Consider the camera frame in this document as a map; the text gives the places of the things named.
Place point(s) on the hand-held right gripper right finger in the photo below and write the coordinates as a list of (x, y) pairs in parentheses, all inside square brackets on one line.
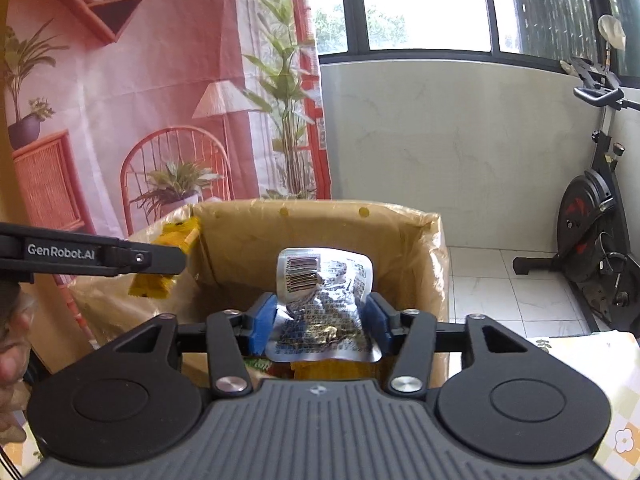
[(380, 322)]

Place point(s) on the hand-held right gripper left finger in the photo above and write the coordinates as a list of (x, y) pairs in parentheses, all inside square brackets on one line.
[(264, 325)]

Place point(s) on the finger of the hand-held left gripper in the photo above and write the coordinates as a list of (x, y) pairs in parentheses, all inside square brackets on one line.
[(150, 260)]

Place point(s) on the yellow snack packet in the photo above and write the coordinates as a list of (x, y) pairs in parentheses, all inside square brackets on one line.
[(150, 287)]

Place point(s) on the silver snack packet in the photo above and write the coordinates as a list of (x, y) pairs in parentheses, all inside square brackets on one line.
[(320, 310)]

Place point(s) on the brown cardboard box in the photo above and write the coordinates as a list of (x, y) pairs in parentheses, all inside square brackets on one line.
[(325, 225)]

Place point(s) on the person's left hand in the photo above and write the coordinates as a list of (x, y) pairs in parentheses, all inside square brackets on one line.
[(10, 360)]

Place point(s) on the printed room backdrop cloth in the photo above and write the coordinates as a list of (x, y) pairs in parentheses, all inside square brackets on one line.
[(150, 85)]

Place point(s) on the black exercise bike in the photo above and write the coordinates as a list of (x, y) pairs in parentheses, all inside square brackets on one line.
[(585, 220)]

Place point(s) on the black framed window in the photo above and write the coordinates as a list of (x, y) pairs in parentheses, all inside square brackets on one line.
[(425, 0)]

